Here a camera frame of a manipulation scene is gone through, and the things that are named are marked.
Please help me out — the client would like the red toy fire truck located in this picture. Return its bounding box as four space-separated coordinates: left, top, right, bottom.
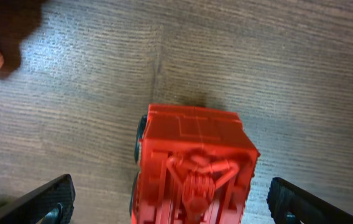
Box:
130 104 260 224

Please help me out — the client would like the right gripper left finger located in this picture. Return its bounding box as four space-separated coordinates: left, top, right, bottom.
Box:
0 174 76 224

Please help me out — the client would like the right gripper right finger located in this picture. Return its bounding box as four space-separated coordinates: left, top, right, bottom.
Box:
267 177 353 224

